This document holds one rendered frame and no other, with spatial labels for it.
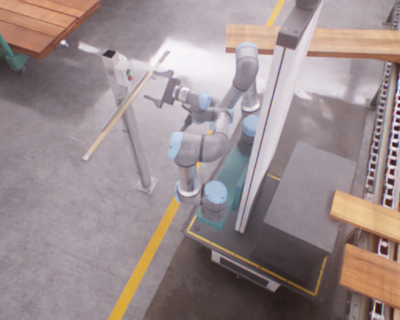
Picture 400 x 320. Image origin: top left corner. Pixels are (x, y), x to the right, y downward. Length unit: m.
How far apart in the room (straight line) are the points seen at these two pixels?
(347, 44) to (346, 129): 0.97
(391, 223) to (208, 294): 1.23
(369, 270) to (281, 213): 0.44
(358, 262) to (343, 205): 0.27
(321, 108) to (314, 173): 1.61
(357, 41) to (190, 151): 1.70
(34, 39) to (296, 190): 2.68
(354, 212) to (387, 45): 1.33
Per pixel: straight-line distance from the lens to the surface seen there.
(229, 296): 2.38
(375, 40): 2.70
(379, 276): 1.69
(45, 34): 3.52
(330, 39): 2.59
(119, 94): 1.87
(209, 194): 1.62
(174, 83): 1.65
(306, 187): 1.79
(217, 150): 1.29
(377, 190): 1.96
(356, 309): 1.67
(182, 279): 2.40
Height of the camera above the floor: 2.34
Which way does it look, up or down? 55 degrees down
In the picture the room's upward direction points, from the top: 1 degrees clockwise
